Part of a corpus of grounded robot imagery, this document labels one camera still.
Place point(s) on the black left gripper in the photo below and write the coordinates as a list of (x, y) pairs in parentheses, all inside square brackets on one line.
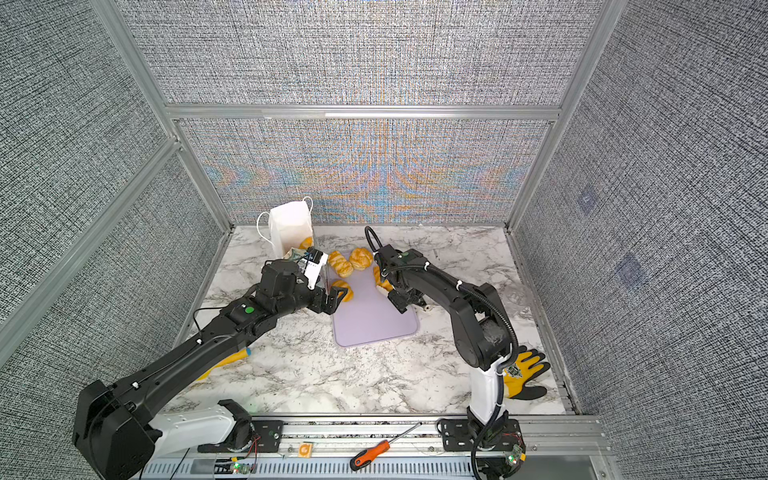
[(331, 306)]

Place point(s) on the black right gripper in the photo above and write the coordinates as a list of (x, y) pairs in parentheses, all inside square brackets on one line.
[(399, 303)]

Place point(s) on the floral paper gift bag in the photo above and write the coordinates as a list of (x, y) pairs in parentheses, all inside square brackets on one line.
[(288, 225)]

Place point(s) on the ring donut bread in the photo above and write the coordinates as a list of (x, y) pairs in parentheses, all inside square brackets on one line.
[(306, 243)]

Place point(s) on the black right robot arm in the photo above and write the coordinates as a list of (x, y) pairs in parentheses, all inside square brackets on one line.
[(482, 331)]

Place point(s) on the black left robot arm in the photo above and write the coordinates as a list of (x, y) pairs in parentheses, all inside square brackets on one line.
[(112, 429)]

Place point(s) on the twisted braid bread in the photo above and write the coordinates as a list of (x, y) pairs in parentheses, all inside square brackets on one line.
[(342, 267)]

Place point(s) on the lilac plastic tray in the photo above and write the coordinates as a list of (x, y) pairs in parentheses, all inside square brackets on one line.
[(369, 317)]

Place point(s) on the round scored bun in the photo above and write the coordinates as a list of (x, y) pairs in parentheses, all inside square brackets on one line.
[(361, 258)]

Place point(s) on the yellow plastic scoop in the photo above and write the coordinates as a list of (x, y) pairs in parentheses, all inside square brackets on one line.
[(241, 355)]

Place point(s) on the yellow black work glove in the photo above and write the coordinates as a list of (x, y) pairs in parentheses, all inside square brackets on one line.
[(529, 366)]

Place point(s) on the small orange tag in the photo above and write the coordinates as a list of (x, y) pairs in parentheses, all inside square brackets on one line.
[(305, 450)]

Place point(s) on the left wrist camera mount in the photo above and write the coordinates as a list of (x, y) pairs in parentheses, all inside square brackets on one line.
[(311, 262)]

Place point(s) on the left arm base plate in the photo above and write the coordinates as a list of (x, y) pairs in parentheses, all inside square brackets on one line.
[(256, 435)]

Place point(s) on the orange handled screwdriver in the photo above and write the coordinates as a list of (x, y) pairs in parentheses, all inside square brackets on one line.
[(367, 456)]

